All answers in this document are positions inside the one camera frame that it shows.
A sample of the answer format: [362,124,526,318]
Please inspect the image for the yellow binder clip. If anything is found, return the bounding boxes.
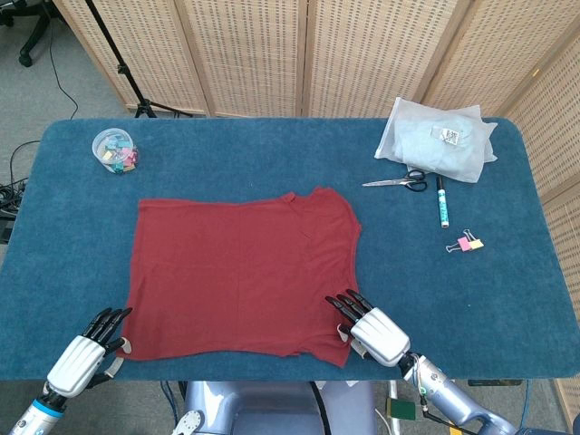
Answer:
[461,229,485,252]

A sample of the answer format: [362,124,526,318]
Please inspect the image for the black office chair base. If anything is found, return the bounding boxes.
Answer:
[0,0,58,68]

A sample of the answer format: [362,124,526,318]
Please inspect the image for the white marker with black cap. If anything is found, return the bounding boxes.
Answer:
[435,175,451,228]

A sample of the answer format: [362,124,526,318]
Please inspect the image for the black tripod stand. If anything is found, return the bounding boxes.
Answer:
[83,0,194,120]

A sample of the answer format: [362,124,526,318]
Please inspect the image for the clear jar of binder clips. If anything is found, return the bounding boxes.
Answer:
[92,128,140,175]

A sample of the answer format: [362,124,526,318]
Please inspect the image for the white pipe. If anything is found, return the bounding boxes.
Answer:
[388,380,401,435]

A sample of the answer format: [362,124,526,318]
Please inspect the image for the blue cable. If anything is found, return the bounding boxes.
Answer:
[520,379,532,425]
[160,380,183,430]

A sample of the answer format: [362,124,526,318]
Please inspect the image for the thin black floor cable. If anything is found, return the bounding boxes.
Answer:
[47,22,81,120]

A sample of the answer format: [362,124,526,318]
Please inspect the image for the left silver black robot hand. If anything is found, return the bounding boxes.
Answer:
[44,306,133,400]

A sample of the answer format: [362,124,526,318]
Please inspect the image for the green block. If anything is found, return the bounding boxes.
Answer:
[384,398,417,421]

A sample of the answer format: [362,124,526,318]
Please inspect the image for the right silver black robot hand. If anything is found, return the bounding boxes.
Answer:
[324,288,411,368]

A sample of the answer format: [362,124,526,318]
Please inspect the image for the white plastic bag package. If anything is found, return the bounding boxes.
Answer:
[373,96,499,184]

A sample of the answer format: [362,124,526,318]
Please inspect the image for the white metal bracket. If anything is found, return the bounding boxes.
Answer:
[174,410,206,435]

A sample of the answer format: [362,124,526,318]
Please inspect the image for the black torso cable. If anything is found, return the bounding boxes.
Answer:
[309,382,332,435]

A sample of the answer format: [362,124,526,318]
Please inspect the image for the red T-shirt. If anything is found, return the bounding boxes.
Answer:
[115,184,363,368]

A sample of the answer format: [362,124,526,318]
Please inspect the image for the black cable bundle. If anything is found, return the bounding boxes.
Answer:
[0,140,42,214]

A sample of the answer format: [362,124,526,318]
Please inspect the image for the blue carpet table cover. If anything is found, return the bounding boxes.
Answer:
[0,117,566,382]

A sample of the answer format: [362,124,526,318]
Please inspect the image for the black handled scissors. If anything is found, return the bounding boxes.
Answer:
[361,169,429,192]

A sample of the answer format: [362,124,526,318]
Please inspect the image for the blue-grey robot torso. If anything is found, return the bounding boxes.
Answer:
[183,380,377,435]

